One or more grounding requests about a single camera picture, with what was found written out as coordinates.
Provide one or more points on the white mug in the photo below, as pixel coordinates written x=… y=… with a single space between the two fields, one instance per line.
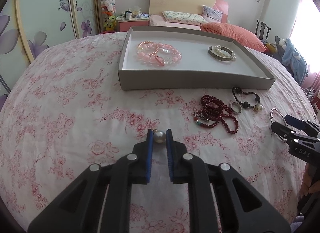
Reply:
x=128 y=15

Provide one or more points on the large pearl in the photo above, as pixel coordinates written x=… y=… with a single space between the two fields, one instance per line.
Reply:
x=159 y=137

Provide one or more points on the plush toy display tube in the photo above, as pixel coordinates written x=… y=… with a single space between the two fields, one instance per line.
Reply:
x=108 y=15

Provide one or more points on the pink floral bedsheet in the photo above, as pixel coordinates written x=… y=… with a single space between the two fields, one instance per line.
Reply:
x=67 y=111

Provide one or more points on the thin silver bangle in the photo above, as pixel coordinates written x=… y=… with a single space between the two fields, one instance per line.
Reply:
x=276 y=116

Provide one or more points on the coral folded duvet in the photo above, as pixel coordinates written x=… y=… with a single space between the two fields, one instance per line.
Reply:
x=239 y=34

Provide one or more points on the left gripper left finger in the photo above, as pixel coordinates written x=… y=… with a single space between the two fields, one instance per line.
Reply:
x=98 y=200

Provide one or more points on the lavender pillow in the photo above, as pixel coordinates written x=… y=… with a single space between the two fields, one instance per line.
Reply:
x=212 y=15

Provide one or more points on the grey cardboard tray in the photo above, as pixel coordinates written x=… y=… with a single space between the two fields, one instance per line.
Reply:
x=158 y=57

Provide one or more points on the wide silver cuff bangle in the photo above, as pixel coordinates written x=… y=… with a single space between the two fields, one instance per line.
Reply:
x=222 y=53

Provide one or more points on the flower pattern wardrobe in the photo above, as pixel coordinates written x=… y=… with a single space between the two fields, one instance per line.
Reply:
x=28 y=27

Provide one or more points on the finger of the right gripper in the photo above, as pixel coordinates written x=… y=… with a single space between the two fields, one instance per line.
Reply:
x=294 y=122
x=283 y=132

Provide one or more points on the blue plush garment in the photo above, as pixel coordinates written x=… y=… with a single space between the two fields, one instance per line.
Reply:
x=293 y=59

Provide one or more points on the pink curtain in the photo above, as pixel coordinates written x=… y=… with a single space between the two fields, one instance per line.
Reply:
x=305 y=38

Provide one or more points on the pink bedside cabinet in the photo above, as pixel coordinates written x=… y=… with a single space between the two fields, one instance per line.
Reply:
x=125 y=25

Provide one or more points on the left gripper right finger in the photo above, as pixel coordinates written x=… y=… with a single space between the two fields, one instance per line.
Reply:
x=220 y=199

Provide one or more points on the beige pink headboard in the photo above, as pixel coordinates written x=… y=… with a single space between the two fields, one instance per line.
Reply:
x=156 y=7

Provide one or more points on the black wooden chair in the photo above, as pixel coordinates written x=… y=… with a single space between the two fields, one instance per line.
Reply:
x=262 y=30

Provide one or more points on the floral pillow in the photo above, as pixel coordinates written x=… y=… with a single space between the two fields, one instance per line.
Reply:
x=183 y=18

